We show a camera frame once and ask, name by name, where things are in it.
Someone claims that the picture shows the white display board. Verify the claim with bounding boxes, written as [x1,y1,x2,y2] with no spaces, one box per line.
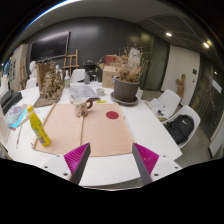
[9,43,29,93]

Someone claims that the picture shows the red box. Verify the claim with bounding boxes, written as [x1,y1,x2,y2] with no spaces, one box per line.
[104,54,119,66]

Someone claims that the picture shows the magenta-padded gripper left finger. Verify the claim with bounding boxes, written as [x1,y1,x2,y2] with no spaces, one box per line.
[42,142,92,185]

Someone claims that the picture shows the colourful book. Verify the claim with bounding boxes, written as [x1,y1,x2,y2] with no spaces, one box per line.
[3,103,29,131]

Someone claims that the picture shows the beige table mat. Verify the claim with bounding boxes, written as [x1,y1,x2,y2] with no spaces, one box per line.
[32,102,135,158]

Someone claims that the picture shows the wooden easel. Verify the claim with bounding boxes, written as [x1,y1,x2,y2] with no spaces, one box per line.
[62,48,80,79]

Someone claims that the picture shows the white dotted mug brown handle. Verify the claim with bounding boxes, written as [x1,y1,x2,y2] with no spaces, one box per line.
[73,97,94,118]

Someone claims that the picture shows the wooden figure statue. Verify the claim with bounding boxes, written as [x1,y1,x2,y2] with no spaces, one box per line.
[175,73,186,100]

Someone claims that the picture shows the yellow drink bottle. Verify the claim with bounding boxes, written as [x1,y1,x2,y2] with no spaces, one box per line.
[26,105,52,148]

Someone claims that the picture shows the white plaster bust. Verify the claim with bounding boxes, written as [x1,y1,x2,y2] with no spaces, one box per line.
[55,64,64,81]
[28,60,38,80]

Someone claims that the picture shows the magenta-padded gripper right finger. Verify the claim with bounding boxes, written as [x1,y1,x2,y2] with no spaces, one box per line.
[132,142,183,186]

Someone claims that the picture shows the grey plant saucer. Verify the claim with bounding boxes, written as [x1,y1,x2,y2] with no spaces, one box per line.
[110,91,139,107]

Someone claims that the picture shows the black backpack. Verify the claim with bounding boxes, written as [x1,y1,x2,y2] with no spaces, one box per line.
[165,114,195,145]

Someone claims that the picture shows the black box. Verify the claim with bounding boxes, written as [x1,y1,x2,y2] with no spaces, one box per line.
[0,89,24,116]

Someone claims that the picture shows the white chair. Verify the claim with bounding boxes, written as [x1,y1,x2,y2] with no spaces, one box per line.
[25,77,38,90]
[69,68,86,84]
[148,89,182,119]
[163,104,202,149]

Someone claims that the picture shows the grey pot with dried plant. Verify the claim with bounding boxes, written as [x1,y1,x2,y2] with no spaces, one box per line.
[113,46,148,103]

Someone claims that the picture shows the dark wall screen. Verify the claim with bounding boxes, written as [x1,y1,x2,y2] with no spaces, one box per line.
[30,31,71,63]

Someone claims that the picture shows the grey bottle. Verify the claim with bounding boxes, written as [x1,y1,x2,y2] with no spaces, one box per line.
[83,71,91,85]

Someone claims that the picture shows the small white jar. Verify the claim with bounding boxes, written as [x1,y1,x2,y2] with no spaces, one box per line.
[95,87,106,97]

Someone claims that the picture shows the white papers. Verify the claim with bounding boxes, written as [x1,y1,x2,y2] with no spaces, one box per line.
[149,98,170,119]

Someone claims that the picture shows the open cardboard box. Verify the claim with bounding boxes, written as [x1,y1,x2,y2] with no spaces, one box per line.
[98,63,122,89]

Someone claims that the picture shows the white ceiling light strip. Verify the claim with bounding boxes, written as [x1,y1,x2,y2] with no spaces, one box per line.
[23,0,81,31]

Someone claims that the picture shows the white spray bottle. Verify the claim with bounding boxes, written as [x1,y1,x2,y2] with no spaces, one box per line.
[64,69,71,89]

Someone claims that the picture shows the flat round red coaster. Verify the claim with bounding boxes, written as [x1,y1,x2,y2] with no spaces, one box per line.
[105,110,120,120]

